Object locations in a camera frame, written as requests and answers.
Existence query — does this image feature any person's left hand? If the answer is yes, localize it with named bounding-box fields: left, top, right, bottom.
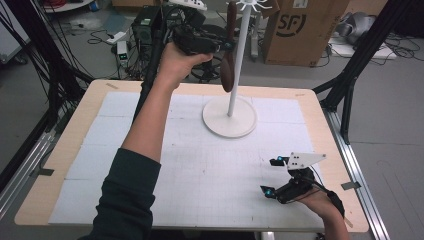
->
left=155, top=40, right=214, bottom=92

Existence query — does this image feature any brown wooden spoon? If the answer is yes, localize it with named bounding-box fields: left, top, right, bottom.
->
left=219, top=0, right=239, bottom=94

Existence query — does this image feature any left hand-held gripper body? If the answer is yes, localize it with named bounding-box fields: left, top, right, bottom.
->
left=165, top=0, right=223, bottom=57

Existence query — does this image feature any black metal frame strut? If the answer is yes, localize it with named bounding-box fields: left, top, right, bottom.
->
left=312, top=0, right=415, bottom=145
left=0, top=0, right=95, bottom=134

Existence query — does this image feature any black sleeved cable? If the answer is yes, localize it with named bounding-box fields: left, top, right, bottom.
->
left=132, top=4, right=168, bottom=123
left=299, top=175, right=346, bottom=218

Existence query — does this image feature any white hook rack stand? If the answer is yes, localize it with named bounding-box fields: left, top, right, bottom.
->
left=201, top=0, right=273, bottom=139

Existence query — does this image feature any black round stool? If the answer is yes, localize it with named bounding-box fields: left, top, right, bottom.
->
left=186, top=23, right=232, bottom=85

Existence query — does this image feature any aluminium rail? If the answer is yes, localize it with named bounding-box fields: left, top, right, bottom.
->
left=0, top=130, right=57, bottom=219
left=323, top=107, right=392, bottom=240

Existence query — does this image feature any person's right hand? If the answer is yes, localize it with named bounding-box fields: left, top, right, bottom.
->
left=295, top=190, right=344, bottom=221

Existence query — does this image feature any white power strip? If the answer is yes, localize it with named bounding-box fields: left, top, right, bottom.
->
left=106, top=31, right=127, bottom=46

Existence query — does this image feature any white flat board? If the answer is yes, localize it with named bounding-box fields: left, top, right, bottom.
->
left=327, top=35, right=398, bottom=61

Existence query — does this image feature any white grid mat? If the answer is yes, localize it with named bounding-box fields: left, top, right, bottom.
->
left=48, top=91, right=334, bottom=232

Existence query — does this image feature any brown cardboard box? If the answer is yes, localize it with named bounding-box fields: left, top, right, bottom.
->
left=261, top=0, right=352, bottom=68

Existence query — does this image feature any white device with green display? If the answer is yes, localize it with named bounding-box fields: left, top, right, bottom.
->
left=116, top=40, right=130, bottom=68

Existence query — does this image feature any dark green sleeve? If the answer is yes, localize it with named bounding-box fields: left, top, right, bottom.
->
left=77, top=147, right=163, bottom=240

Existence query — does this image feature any white round table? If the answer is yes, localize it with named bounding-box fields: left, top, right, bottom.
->
left=42, top=0, right=95, bottom=14

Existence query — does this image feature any large black computer tower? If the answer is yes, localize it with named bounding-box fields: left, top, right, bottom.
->
left=131, top=5, right=165, bottom=63

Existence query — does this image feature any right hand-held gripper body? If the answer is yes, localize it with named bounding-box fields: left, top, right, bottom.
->
left=275, top=151, right=327, bottom=205

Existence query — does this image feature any silver grey wrapped bundle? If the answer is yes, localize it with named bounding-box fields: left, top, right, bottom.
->
left=335, top=11, right=377, bottom=45

